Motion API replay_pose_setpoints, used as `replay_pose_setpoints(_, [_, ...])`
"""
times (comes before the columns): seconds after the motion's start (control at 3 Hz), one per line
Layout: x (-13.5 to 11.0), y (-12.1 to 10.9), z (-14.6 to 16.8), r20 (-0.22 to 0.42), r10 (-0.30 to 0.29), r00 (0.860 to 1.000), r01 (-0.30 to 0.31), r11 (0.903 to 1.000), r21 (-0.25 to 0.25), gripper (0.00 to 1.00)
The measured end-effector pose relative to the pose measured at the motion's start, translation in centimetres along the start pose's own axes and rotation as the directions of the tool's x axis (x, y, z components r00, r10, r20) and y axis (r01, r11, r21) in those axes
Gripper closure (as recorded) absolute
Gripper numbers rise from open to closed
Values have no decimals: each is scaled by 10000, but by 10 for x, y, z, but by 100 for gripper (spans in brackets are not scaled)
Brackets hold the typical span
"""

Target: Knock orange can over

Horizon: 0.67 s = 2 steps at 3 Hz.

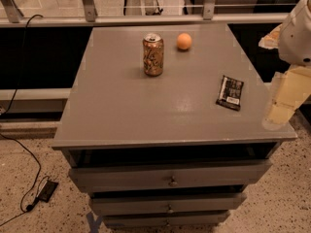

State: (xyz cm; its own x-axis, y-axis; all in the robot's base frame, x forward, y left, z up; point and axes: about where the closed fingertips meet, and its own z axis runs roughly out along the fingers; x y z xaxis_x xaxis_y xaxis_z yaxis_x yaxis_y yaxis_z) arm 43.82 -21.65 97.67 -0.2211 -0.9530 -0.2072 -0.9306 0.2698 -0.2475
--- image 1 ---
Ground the bottom grey drawer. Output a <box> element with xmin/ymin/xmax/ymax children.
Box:
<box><xmin>103</xmin><ymin>211</ymin><xmax>229</xmax><ymax>228</ymax></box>

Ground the black power adapter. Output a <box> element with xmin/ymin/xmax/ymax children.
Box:
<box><xmin>37</xmin><ymin>181</ymin><xmax>58</xmax><ymax>203</ymax></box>

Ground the metal railing frame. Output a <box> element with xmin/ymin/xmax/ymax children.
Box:
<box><xmin>1</xmin><ymin>0</ymin><xmax>298</xmax><ymax>27</ymax></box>

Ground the top grey drawer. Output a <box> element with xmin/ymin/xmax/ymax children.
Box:
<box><xmin>69</xmin><ymin>159</ymin><xmax>271</xmax><ymax>193</ymax></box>

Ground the black snack packet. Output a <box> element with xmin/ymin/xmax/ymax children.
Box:
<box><xmin>216</xmin><ymin>76</ymin><xmax>244</xmax><ymax>111</ymax></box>

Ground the orange soda can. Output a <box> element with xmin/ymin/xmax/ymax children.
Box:
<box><xmin>143</xmin><ymin>33</ymin><xmax>164</xmax><ymax>77</ymax></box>

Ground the grey drawer cabinet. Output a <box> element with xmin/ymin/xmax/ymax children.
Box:
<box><xmin>51</xmin><ymin>23</ymin><xmax>298</xmax><ymax>230</ymax></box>

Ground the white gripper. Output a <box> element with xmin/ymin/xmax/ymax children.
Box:
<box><xmin>259</xmin><ymin>0</ymin><xmax>311</xmax><ymax>130</ymax></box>

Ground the orange fruit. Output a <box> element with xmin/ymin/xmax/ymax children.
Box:
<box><xmin>177</xmin><ymin>33</ymin><xmax>192</xmax><ymax>50</ymax></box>

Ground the grey drawer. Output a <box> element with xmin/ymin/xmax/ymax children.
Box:
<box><xmin>89</xmin><ymin>193</ymin><xmax>246</xmax><ymax>216</ymax></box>
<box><xmin>69</xmin><ymin>159</ymin><xmax>271</xmax><ymax>193</ymax></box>
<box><xmin>103</xmin><ymin>211</ymin><xmax>229</xmax><ymax>228</ymax></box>

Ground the middle grey drawer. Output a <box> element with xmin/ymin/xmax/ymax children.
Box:
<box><xmin>89</xmin><ymin>193</ymin><xmax>246</xmax><ymax>216</ymax></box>

